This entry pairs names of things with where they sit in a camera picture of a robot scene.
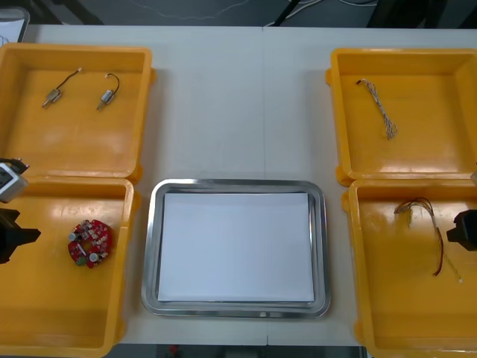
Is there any small metal solenoid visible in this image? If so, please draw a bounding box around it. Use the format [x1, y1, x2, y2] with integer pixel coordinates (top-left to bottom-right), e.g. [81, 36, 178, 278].
[96, 73, 121, 112]
[41, 67, 83, 110]

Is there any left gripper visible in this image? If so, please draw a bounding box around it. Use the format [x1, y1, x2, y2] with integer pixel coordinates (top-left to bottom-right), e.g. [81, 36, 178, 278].
[0, 207, 42, 266]

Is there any round red circuit board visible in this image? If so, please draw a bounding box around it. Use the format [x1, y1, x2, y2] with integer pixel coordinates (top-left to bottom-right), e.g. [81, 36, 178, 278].
[67, 219, 114, 269]

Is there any steel tray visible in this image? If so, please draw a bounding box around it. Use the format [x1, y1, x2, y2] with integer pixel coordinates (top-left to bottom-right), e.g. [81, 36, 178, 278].
[140, 178, 332, 320]

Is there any white paper sheet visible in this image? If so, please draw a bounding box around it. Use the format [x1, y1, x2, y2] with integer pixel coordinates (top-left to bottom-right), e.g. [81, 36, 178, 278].
[157, 192, 317, 304]

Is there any blue-white twisted wire harness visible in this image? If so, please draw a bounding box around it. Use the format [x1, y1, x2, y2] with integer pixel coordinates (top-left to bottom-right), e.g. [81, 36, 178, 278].
[355, 78, 399, 141]

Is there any black stand leg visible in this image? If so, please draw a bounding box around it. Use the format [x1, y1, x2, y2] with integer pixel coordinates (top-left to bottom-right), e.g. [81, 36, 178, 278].
[273, 0, 301, 27]

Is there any yellow-orange plastic bin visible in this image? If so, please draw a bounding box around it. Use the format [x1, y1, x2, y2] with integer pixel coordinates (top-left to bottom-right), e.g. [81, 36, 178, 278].
[0, 42, 157, 183]
[341, 178, 477, 358]
[324, 46, 477, 187]
[0, 175, 142, 358]

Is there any grey-rimmed white box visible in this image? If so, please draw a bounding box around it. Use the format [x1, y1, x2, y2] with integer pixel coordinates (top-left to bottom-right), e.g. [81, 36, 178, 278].
[0, 7, 31, 45]

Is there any white cable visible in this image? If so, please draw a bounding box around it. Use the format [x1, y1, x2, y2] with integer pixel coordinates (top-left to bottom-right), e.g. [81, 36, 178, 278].
[288, 0, 358, 18]

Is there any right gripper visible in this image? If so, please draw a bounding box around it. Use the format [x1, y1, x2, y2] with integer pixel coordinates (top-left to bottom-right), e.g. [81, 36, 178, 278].
[446, 209, 477, 253]

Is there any red black green-yellow harness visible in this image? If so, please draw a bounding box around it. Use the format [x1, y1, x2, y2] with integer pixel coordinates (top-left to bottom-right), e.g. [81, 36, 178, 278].
[394, 196, 465, 283]

